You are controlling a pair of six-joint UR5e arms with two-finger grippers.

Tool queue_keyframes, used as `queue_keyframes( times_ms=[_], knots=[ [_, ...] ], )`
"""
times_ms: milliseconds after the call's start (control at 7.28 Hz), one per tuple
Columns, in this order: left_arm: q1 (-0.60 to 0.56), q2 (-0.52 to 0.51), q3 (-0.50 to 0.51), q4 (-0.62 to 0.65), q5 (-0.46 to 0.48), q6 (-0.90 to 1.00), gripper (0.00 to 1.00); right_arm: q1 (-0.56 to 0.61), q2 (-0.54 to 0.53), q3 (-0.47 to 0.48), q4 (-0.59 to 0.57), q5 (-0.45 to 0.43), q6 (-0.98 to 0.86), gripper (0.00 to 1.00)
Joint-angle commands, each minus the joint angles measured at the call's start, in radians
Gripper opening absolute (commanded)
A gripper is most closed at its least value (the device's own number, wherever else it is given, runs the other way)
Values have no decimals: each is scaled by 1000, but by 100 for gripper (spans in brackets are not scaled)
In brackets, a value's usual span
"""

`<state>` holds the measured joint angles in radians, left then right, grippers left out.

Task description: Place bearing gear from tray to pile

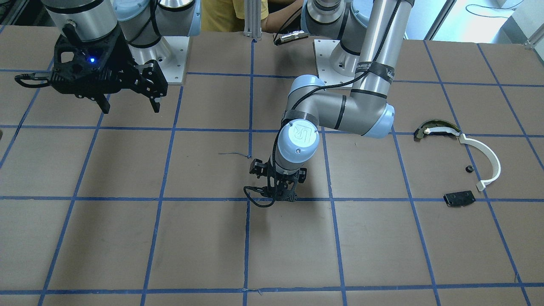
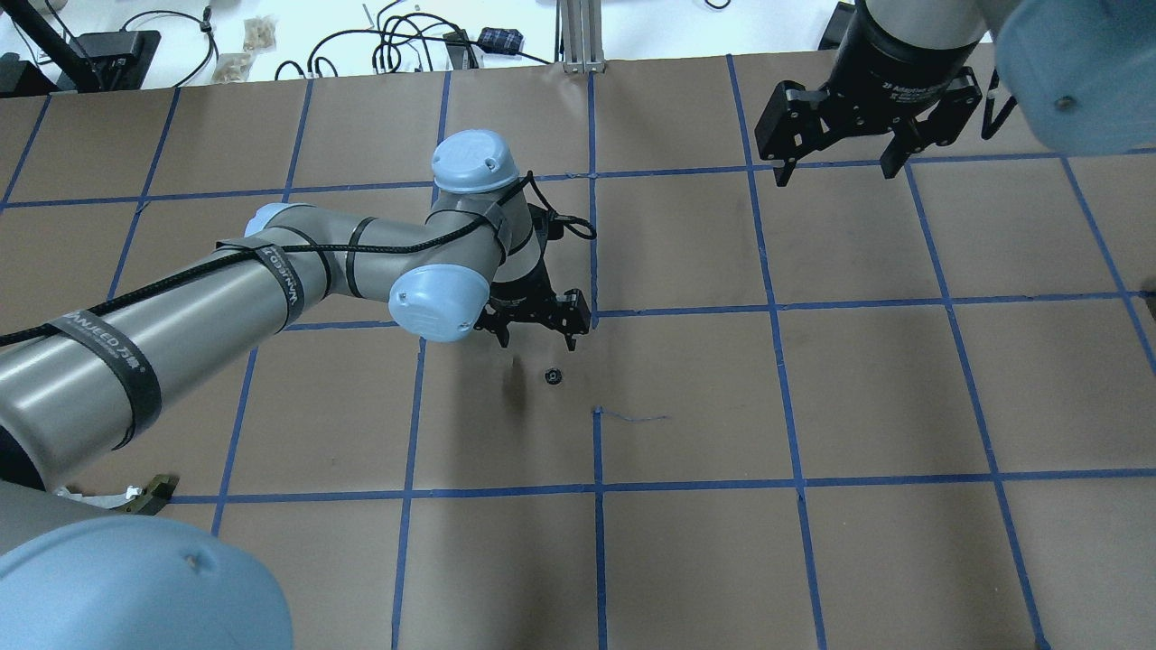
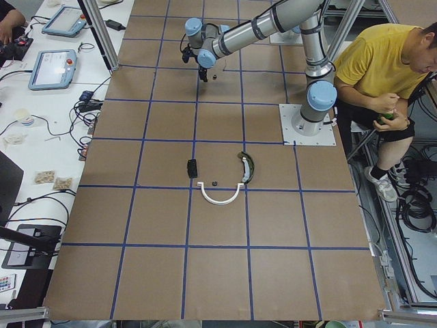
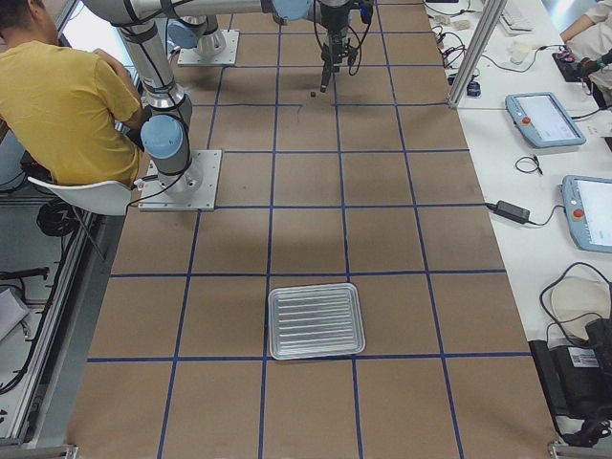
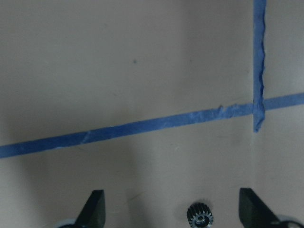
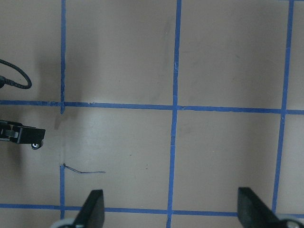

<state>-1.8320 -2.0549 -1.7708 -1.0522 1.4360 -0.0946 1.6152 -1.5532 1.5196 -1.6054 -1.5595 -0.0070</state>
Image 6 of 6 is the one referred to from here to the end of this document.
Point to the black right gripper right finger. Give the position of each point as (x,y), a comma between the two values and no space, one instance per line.
(253,212)

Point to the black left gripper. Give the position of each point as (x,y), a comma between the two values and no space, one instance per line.
(15,133)

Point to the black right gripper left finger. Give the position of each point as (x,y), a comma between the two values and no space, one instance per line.
(92,213)

